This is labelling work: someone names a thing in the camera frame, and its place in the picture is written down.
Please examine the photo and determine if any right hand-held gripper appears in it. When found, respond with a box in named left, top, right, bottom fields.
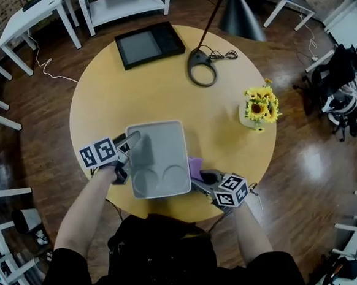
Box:
left=188, top=165, right=251, bottom=212

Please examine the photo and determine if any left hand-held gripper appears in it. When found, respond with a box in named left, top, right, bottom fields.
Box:
left=78, top=129, right=146, bottom=189

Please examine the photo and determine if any purple cloth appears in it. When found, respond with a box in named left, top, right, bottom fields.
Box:
left=187, top=155, right=206, bottom=181

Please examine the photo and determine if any grey tray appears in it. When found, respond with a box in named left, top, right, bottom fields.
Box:
left=124, top=118, right=193, bottom=200

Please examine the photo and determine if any person's right forearm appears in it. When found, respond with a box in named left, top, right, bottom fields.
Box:
left=232, top=197, right=275, bottom=266

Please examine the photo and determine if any person's left forearm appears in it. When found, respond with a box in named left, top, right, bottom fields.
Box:
left=47, top=165, right=123, bottom=260

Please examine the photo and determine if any black flat tray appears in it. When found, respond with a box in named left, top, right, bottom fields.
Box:
left=113, top=20, right=188, bottom=72

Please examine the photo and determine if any cream vase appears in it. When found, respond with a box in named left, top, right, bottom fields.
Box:
left=237, top=101, right=266, bottom=131

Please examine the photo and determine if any person's black clothing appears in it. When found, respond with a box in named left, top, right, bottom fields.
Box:
left=31, top=202, right=307, bottom=285

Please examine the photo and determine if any yellow sunflower bouquet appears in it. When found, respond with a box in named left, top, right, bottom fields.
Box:
left=242, top=77, right=284, bottom=134

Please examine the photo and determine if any grey waste bin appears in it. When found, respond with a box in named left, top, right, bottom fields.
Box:
left=10, top=207, right=44, bottom=235

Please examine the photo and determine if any crumpled white paper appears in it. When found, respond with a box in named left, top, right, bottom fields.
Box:
left=34, top=230, right=50, bottom=245

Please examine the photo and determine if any white shelf unit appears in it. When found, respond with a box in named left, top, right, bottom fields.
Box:
left=76, top=0, right=176, bottom=37

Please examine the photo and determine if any white side table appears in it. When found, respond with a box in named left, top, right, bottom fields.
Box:
left=0, top=0, right=84, bottom=79

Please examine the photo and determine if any black office chair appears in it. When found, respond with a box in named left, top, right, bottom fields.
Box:
left=290, top=42, right=357, bottom=145

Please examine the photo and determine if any black desk lamp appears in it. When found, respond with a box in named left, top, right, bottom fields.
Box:
left=182, top=0, right=271, bottom=89

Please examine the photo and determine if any black router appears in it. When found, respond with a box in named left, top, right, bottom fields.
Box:
left=21, top=0, right=45, bottom=13

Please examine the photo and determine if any white floor cable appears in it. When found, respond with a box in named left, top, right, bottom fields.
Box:
left=28, top=26, right=79, bottom=87

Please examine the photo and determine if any black lamp cable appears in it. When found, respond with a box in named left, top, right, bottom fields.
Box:
left=203, top=42, right=239, bottom=63

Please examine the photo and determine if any white power strip cable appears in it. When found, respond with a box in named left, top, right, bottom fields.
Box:
left=298, top=4, right=320, bottom=63

